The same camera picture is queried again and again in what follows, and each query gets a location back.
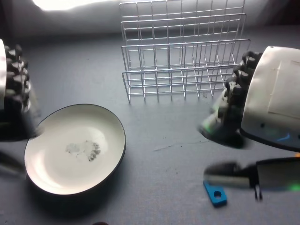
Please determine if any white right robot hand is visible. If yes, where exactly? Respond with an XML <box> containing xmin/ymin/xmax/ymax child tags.
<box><xmin>198</xmin><ymin>45</ymin><xmax>300</xmax><ymax>200</ymax></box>

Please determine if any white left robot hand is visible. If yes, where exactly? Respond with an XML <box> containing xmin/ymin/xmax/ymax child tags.
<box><xmin>0</xmin><ymin>38</ymin><xmax>42</xmax><ymax>179</ymax></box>

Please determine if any blue block with two holes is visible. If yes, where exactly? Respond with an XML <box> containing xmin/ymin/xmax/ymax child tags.
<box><xmin>202</xmin><ymin>180</ymin><xmax>228</xmax><ymax>208</ymax></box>

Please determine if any silver wire dish rack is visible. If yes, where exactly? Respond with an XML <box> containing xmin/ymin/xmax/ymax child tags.
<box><xmin>119</xmin><ymin>0</ymin><xmax>251</xmax><ymax>104</ymax></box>

